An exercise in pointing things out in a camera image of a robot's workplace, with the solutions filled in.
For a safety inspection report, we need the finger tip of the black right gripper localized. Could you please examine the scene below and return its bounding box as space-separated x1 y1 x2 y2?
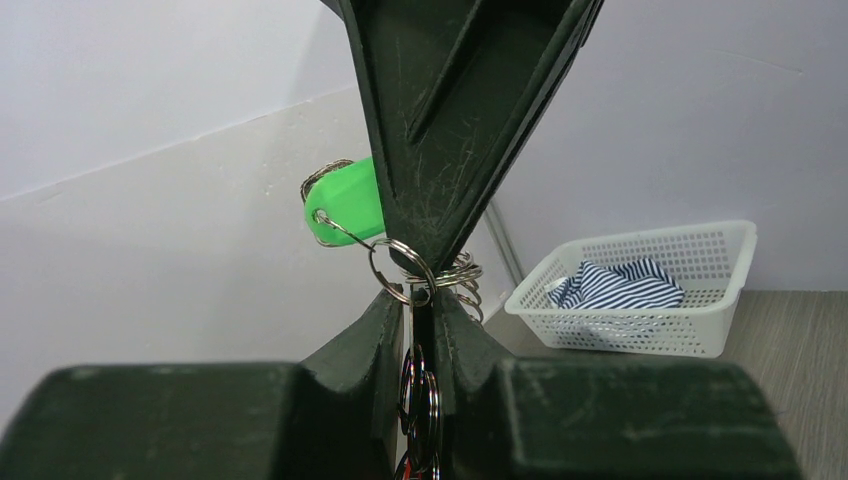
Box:
329 0 602 273

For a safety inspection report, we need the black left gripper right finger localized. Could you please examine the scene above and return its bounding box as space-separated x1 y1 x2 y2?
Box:
446 319 802 479

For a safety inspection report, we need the white plastic basket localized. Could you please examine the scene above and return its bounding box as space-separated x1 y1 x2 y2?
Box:
505 220 758 358

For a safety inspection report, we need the green key tag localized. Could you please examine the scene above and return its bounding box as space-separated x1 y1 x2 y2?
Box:
300 157 385 248

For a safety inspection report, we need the blue striped shirt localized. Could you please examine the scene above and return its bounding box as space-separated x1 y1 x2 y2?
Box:
544 257 685 310

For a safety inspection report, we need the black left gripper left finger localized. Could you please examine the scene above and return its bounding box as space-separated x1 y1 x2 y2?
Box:
1 292 403 479

